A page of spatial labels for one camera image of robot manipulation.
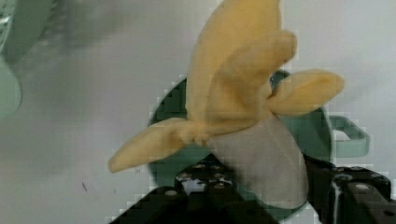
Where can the green perforated colander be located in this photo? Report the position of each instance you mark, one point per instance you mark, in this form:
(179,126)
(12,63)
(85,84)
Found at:
(22,23)

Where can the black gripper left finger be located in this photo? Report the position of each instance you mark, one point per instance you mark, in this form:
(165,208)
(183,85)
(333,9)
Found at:
(203,193)

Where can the green metal mug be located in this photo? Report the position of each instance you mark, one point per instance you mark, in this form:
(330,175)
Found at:
(314,133)

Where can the plush peeled banana toy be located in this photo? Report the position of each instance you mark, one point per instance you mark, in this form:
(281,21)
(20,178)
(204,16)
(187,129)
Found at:
(233,109)

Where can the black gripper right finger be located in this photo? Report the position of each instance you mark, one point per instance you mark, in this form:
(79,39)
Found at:
(349,195)

